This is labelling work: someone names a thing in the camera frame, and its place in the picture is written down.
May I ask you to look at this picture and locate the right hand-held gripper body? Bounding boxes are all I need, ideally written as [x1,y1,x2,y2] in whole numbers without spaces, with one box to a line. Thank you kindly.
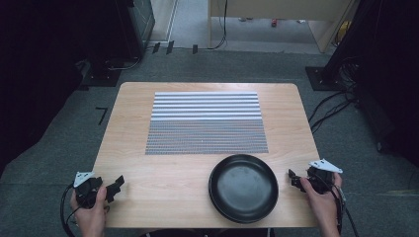
[305,158,344,196]

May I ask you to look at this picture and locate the black stand base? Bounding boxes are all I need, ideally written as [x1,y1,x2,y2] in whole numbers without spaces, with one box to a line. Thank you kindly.
[78,58,124,92]
[304,65,349,92]

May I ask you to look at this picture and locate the person's right hand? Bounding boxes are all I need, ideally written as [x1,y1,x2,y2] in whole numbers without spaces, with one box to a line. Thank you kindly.
[299,172,344,229]

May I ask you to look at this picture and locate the person's left hand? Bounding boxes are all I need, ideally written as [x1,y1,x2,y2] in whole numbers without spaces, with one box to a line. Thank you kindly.
[69,186,110,237]

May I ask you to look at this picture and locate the black equipment cabinet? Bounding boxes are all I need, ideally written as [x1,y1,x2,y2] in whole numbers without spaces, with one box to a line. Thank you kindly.
[113,0,156,61]

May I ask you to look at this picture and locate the light wooden desk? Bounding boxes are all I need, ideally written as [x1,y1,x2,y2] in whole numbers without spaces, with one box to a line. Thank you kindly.
[208,0,359,54]

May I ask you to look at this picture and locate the yellow object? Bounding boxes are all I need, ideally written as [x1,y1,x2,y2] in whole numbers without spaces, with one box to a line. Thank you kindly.
[335,20,353,46]

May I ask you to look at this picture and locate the black hanging cable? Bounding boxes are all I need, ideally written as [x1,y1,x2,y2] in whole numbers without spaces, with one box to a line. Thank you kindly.
[197,0,229,51]

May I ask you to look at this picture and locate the striped woven placemat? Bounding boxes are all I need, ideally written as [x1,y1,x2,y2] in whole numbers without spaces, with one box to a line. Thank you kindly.
[144,91,270,156]

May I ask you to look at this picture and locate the left hand-held gripper cable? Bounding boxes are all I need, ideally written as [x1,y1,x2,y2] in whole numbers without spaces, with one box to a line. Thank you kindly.
[59,183,80,237]

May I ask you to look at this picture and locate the black plate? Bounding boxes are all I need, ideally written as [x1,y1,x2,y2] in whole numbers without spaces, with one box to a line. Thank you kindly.
[208,153,280,225]

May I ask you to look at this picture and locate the black tape corner mark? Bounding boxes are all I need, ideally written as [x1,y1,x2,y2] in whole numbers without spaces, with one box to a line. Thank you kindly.
[95,106,109,126]

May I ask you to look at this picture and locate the right hand-held gripper cable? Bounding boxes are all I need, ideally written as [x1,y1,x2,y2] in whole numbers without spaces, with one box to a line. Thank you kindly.
[330,183,361,237]

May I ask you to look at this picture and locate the hand-held gripper cable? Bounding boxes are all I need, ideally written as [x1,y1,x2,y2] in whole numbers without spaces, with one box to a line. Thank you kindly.
[59,183,80,237]
[330,183,361,237]

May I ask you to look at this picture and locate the black floor cables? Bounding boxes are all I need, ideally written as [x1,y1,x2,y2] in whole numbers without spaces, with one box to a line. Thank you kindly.
[307,55,362,134]

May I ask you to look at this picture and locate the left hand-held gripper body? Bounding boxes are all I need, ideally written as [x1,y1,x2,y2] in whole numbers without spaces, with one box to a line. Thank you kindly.
[72,171,107,209]

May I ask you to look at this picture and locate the dark curtain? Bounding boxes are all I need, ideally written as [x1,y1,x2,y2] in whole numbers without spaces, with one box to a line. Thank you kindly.
[0,0,136,177]
[324,0,419,169]

